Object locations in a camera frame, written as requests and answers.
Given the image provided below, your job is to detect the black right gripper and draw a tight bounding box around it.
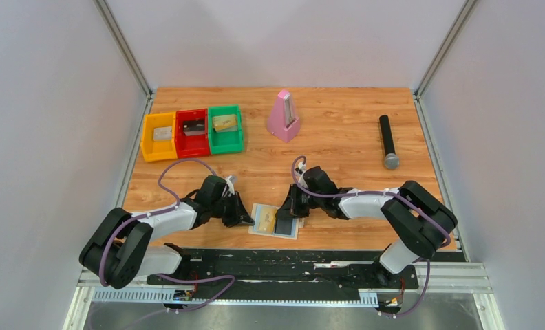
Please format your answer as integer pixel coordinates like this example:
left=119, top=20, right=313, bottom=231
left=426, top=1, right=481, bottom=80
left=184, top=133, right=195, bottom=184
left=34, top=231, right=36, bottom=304
left=276, top=184, right=324, bottom=219

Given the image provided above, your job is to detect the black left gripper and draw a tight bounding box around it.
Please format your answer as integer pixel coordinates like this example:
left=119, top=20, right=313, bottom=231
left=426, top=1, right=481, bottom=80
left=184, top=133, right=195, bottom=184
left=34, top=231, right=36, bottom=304
left=211, top=192, right=255, bottom=228

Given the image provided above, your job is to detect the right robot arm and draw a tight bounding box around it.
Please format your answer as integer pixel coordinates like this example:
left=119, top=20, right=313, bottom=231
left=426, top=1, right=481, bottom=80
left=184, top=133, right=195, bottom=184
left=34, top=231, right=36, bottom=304
left=275, top=165, right=458, bottom=287

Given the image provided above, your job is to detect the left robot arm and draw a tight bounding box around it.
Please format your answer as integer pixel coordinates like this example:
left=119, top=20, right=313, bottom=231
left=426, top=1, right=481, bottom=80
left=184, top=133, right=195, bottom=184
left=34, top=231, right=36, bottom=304
left=78, top=175, right=255, bottom=289

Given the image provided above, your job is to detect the gold card stack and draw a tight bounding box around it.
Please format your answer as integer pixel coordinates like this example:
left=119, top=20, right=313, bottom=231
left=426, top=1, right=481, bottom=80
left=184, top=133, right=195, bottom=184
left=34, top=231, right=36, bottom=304
left=212, top=114, right=239, bottom=133

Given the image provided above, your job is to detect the black card stack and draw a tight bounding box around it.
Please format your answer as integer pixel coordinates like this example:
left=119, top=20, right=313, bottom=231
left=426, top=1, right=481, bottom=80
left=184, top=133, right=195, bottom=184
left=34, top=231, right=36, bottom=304
left=182, top=119, right=206, bottom=136

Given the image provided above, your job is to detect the silver card stack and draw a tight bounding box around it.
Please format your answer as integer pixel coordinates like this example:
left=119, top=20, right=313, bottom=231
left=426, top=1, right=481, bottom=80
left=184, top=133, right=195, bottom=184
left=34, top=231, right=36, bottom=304
left=153, top=126, right=172, bottom=142

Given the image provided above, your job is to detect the green plastic bin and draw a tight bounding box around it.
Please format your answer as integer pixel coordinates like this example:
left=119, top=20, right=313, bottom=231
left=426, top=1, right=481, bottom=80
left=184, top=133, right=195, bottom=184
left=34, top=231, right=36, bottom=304
left=207, top=104, right=244, bottom=155

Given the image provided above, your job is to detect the pink metronome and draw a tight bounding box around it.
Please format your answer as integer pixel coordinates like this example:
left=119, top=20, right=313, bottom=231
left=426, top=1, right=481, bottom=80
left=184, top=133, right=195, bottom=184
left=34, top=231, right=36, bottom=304
left=266, top=89, right=301, bottom=143

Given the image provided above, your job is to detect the red plastic bin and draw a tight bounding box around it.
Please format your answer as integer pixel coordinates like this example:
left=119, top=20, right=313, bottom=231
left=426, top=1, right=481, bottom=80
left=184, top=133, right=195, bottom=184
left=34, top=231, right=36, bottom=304
left=174, top=108, right=211, bottom=159

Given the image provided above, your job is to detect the black silver microphone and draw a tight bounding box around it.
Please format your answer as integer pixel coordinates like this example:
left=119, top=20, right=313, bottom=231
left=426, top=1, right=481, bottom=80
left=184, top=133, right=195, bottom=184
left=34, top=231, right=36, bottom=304
left=378, top=115, right=400, bottom=170

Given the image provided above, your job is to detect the yellow plastic bin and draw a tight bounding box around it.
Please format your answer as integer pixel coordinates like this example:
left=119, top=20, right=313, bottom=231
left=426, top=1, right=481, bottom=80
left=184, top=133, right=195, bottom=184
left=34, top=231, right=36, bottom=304
left=140, top=112, right=178, bottom=162

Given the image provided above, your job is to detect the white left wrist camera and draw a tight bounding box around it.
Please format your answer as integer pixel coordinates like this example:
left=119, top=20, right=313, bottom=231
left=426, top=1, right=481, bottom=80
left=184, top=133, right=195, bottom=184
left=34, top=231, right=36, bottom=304
left=224, top=175, right=237, bottom=196

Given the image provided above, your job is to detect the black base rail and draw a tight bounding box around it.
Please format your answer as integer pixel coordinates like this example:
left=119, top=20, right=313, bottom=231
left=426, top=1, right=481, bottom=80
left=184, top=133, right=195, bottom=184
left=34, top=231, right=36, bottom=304
left=78, top=247, right=495, bottom=307

